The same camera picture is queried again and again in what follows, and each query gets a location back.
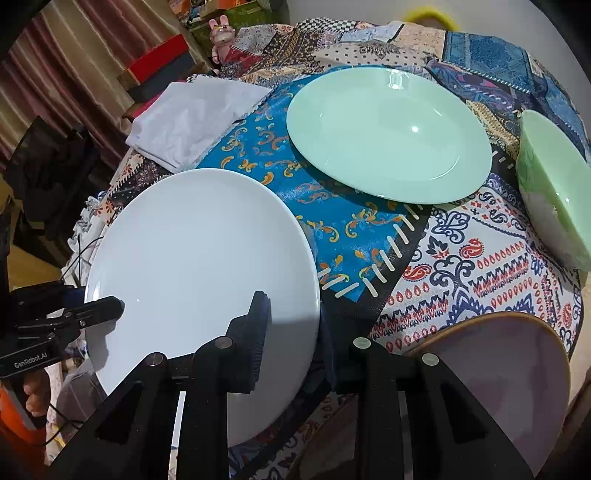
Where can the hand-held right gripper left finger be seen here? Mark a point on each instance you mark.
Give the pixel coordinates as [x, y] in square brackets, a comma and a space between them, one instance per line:
[258, 341]

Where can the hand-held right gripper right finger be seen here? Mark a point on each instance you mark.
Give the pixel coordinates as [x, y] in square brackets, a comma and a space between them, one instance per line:
[364, 369]

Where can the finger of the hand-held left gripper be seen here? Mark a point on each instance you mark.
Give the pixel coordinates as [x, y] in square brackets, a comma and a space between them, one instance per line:
[99, 309]
[74, 295]

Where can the white plate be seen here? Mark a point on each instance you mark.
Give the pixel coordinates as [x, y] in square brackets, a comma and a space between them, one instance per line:
[194, 258]

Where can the green plate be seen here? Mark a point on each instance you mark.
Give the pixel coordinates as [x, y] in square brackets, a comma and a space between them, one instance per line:
[388, 134]

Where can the green bowl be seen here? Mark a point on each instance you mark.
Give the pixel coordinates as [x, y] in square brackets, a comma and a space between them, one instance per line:
[549, 152]

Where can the person's left hand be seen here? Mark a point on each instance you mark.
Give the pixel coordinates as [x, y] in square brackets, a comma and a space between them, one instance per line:
[37, 392]

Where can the person's orange clothing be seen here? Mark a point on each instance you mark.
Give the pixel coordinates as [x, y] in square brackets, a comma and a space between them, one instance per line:
[11, 406]

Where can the black fabric bag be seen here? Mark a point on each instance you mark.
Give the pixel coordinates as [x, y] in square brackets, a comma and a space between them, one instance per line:
[55, 184]

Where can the patchwork printed blanket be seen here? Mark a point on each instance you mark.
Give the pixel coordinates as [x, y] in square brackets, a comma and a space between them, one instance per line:
[461, 258]

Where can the white cloth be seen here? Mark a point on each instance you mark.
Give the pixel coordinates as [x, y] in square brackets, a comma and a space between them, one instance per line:
[189, 120]

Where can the dark grey box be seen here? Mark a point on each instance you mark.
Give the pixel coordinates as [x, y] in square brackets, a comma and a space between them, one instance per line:
[159, 87]

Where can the striped curtain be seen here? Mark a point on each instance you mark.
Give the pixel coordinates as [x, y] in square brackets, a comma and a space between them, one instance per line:
[69, 46]

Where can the pink bunny toy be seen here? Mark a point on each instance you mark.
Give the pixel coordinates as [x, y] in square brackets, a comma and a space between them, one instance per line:
[222, 37]

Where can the green box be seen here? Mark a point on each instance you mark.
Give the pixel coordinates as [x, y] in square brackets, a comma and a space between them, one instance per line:
[256, 16]

